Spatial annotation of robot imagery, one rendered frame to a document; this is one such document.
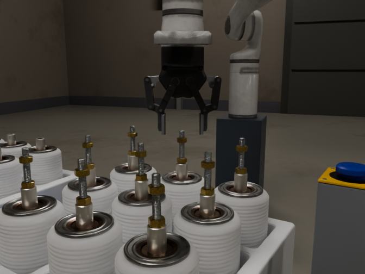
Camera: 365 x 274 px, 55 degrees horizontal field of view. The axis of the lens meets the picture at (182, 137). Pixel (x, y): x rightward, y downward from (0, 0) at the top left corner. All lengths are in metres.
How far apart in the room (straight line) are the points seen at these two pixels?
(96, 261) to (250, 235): 0.25
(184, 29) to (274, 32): 3.24
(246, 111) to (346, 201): 0.67
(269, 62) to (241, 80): 2.71
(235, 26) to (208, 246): 0.74
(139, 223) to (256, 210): 0.19
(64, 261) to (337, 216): 0.34
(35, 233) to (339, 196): 0.41
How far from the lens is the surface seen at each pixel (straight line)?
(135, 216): 0.53
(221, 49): 3.89
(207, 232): 0.47
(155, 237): 0.40
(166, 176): 0.66
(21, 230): 0.54
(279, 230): 0.64
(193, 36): 0.56
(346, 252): 0.50
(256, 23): 1.11
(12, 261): 0.57
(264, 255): 0.56
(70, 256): 0.46
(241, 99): 1.10
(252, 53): 1.10
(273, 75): 3.79
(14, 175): 0.86
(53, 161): 0.92
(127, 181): 0.69
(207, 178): 0.48
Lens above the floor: 0.45
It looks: 11 degrees down
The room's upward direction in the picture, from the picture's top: straight up
